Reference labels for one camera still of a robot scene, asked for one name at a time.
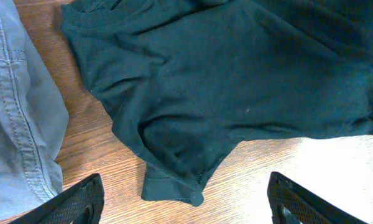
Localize grey folded trousers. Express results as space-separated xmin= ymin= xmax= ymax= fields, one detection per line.
xmin=0 ymin=0 xmax=68 ymax=220

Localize dark green t-shirt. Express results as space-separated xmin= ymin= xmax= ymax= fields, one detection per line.
xmin=61 ymin=0 xmax=373 ymax=207

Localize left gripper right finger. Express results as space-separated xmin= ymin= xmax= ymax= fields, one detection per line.
xmin=267 ymin=172 xmax=366 ymax=224

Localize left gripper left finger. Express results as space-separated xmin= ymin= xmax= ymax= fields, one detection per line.
xmin=10 ymin=174 xmax=104 ymax=224

